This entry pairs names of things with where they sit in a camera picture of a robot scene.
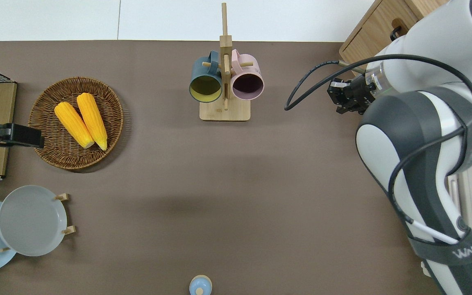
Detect light wooden drawer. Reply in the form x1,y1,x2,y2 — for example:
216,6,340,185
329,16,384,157
338,0,420,75

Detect grey plate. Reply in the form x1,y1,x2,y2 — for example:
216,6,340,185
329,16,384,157
0,185,68,257

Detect brown table mat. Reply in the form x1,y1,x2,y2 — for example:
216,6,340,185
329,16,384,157
0,40,441,295

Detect wooden plate rack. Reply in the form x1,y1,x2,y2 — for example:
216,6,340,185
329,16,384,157
0,193,77,253

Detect light wooden cabinet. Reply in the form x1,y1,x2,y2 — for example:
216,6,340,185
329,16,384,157
403,0,452,20

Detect wooden mug rack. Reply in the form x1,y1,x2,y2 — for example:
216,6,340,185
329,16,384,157
199,2,254,122

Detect yellow corn cob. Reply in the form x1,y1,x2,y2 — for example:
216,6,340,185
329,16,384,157
54,101,95,149
76,92,109,152

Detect round wicker basket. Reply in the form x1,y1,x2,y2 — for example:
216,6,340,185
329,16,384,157
28,76,125,171

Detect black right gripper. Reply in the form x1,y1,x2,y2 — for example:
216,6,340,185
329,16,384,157
327,74,379,116

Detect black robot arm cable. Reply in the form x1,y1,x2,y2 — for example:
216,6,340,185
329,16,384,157
284,54,472,246

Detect pink mug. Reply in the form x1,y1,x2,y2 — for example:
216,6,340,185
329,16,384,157
230,49,265,102

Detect dark blue mug yellow inside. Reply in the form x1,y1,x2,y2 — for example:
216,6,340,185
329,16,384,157
189,50,224,103

